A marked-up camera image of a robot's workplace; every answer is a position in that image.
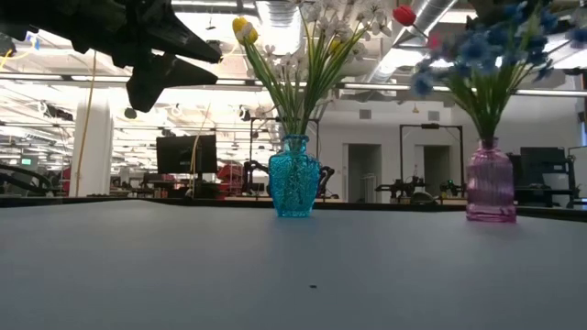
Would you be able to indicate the purple ribbed glass vase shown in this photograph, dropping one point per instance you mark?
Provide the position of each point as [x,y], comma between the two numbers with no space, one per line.
[490,183]

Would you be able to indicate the black desk with monitors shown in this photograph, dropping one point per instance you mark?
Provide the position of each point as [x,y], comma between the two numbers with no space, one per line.
[541,165]

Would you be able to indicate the long ceiling light strip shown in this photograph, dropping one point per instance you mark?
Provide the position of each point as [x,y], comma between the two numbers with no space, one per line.
[46,77]

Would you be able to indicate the black computer monitor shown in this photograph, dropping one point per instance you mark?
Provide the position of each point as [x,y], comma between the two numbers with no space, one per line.
[183,153]

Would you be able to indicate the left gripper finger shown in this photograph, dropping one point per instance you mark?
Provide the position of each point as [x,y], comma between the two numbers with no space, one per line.
[151,82]
[183,41]

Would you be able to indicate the teal patterned glass vase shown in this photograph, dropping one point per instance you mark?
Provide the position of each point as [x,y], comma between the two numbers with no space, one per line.
[294,179]

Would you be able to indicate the silver ribbed ventilation duct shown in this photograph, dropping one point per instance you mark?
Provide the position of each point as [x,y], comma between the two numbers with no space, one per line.
[280,14]

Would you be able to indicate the white building pillar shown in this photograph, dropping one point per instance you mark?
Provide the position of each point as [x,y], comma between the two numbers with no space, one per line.
[98,146]

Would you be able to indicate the black aluminium table frame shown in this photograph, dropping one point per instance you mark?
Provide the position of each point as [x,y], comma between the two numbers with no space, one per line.
[137,201]

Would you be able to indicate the yellow tulip with narrow leaf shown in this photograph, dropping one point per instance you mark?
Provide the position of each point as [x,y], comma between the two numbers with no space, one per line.
[243,29]

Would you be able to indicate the red background object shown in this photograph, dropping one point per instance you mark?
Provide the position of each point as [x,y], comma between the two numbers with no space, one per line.
[231,172]

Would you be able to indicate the silver smooth ventilation duct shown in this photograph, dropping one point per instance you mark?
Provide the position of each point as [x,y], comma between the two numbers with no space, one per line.
[431,14]

